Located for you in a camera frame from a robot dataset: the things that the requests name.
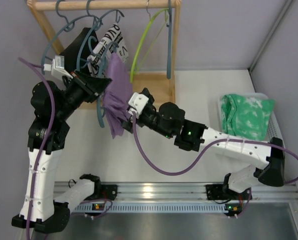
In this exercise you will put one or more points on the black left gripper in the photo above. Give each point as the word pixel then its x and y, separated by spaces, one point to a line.
pixel 87 86

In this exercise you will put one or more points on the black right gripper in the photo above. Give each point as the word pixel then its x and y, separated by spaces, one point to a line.
pixel 135 115

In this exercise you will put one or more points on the purple shirt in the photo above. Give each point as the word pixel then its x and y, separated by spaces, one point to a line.
pixel 117 95

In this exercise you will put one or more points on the black trousers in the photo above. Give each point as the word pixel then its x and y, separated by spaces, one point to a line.
pixel 71 52

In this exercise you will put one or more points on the black white newsprint garment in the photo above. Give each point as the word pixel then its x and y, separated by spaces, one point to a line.
pixel 113 34

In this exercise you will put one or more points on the blue hanger of newsprint garment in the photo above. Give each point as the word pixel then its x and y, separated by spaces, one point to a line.
pixel 97 24

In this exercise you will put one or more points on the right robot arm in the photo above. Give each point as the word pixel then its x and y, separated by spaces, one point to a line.
pixel 266 160

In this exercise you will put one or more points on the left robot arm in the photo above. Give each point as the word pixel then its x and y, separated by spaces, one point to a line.
pixel 42 211

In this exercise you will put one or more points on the blue empty hanger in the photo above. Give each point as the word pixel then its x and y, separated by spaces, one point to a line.
pixel 169 46

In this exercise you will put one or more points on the wooden clothes rack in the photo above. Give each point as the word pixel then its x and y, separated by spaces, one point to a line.
pixel 163 89

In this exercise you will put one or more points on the green white garment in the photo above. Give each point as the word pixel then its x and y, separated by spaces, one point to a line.
pixel 246 117

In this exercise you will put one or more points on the white perforated basket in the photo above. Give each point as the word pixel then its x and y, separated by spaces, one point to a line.
pixel 272 125

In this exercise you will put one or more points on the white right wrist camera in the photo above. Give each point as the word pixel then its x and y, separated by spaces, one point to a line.
pixel 137 103

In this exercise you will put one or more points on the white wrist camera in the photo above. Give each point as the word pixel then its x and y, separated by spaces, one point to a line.
pixel 137 103
pixel 57 68

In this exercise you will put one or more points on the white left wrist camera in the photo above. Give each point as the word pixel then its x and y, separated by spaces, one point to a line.
pixel 57 68

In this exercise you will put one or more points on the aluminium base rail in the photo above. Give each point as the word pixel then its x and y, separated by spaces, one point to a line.
pixel 173 191

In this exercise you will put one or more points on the grey slotted cable duct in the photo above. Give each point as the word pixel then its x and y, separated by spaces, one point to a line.
pixel 162 207

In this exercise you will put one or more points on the grey right wall rail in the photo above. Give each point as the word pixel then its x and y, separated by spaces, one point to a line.
pixel 286 7

